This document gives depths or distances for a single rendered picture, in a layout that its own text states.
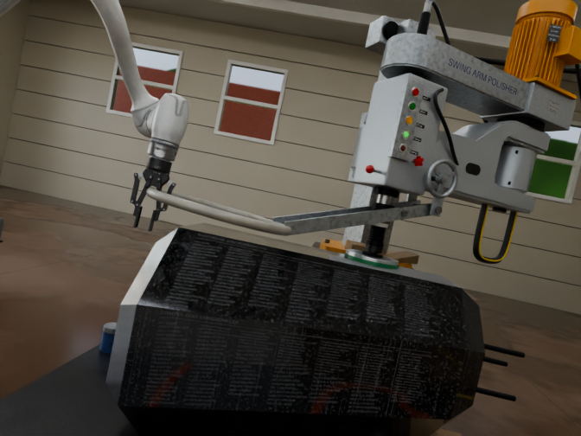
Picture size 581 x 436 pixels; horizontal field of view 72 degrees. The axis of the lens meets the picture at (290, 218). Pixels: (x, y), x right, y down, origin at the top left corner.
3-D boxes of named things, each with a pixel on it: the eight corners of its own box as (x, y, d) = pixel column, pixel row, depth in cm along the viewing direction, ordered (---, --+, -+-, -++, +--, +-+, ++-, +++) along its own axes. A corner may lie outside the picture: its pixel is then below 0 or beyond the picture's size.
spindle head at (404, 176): (416, 204, 181) (437, 106, 179) (453, 209, 161) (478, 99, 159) (350, 189, 166) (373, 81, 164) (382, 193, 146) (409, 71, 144)
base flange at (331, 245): (322, 243, 259) (324, 236, 258) (399, 260, 253) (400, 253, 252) (318, 252, 210) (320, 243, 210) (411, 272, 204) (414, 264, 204)
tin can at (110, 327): (108, 343, 216) (112, 320, 216) (124, 349, 214) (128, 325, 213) (94, 349, 207) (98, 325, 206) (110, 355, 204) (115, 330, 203)
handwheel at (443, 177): (436, 199, 162) (443, 163, 161) (455, 201, 153) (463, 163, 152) (407, 192, 156) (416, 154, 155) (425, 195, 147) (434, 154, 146)
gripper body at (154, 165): (144, 154, 126) (137, 182, 126) (172, 162, 127) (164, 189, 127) (150, 156, 133) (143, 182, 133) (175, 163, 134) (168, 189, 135)
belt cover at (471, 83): (517, 140, 204) (525, 108, 204) (568, 137, 182) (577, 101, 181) (365, 82, 164) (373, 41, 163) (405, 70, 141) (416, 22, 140)
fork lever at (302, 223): (413, 209, 179) (413, 198, 179) (445, 215, 162) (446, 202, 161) (270, 228, 152) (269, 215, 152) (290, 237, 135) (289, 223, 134)
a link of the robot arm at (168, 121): (187, 147, 129) (171, 145, 139) (199, 100, 129) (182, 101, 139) (154, 137, 122) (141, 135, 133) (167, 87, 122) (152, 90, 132)
